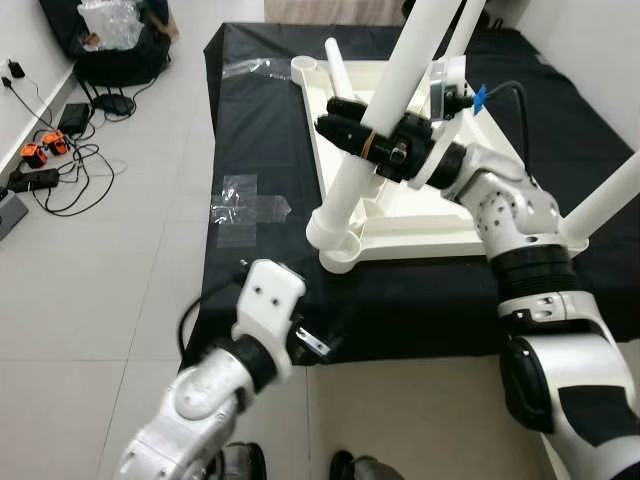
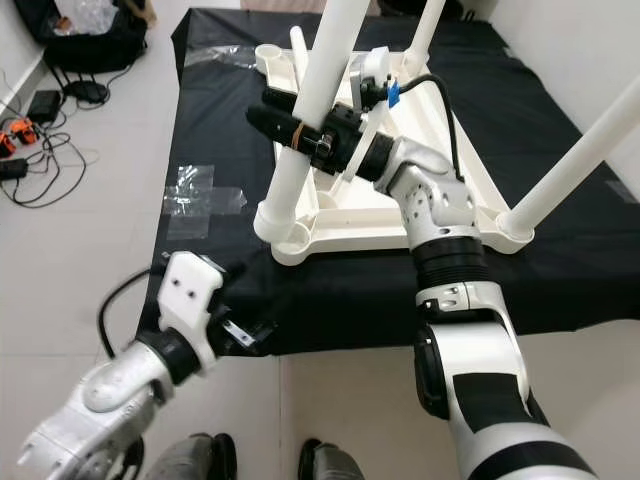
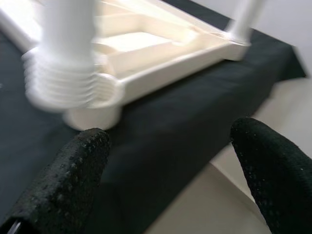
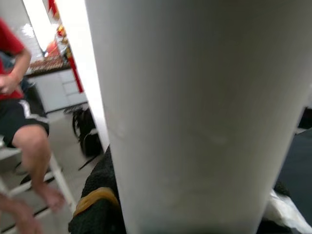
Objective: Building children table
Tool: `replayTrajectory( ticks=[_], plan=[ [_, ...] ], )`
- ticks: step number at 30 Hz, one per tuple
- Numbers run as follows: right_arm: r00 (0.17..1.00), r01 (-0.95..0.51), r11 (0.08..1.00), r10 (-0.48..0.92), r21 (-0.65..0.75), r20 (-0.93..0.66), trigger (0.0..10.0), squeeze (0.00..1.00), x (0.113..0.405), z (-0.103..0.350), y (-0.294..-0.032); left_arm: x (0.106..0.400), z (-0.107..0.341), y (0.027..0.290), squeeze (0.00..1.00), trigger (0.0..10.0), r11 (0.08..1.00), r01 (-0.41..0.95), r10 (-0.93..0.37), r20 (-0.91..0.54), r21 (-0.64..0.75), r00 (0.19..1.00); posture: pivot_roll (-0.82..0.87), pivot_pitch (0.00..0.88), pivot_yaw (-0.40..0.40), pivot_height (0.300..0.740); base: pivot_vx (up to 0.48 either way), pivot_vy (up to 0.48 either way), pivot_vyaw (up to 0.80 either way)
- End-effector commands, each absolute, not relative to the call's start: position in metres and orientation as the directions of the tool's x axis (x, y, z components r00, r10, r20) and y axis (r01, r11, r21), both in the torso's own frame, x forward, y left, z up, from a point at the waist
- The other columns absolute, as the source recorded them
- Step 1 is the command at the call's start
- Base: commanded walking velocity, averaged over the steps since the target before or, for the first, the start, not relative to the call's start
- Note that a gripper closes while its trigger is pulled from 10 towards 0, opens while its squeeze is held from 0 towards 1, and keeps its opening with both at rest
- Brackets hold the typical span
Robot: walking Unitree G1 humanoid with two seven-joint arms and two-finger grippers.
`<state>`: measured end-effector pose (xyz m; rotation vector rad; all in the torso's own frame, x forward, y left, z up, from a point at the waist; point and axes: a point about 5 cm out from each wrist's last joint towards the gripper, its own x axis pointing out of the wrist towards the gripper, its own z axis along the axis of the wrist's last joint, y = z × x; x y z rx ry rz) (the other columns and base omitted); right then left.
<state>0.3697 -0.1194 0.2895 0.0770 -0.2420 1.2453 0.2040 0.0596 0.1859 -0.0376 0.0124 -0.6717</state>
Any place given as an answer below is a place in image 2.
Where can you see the white plastic table top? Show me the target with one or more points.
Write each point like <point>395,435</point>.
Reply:
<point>360,215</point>

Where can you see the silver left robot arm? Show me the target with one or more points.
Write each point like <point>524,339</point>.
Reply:
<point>110,390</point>

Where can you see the black adapter brick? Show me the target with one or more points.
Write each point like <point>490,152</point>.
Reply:
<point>45,103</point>

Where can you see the silver robot right leg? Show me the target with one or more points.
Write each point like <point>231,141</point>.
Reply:
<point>335,462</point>

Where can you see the clear plastic bag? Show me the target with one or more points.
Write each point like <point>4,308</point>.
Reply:
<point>85,12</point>

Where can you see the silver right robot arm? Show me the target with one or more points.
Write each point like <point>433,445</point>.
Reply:
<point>435,200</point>

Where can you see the silver robot left leg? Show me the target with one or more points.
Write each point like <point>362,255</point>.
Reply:
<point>195,460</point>

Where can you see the black power strip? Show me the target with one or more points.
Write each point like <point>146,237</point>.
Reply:
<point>12,168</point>

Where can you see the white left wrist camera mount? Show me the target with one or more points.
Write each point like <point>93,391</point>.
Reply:
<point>190,285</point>

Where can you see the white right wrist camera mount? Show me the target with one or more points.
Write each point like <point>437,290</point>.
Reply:
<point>372,65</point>

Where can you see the black table cloth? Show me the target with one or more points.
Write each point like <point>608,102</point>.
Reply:
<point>210,130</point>

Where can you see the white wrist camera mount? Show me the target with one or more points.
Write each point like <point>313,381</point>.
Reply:
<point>190,285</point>
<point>372,65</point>

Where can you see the grey tape patch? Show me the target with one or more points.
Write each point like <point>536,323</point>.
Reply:
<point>622,190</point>

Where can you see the black chair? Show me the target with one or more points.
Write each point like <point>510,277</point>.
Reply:
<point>90,52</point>

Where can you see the beige woven cloth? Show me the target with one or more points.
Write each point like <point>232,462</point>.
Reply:
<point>275,5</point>

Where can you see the clear plastic wrapper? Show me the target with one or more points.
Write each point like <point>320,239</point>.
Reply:
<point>225,55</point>

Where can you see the silver robot leg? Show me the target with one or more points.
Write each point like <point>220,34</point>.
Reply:
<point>335,462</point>
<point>195,460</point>

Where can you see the orange black device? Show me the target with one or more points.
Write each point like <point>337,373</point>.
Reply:
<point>25,133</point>
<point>7,142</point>

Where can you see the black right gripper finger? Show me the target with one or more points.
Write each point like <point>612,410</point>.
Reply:
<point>275,125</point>
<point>285,98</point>

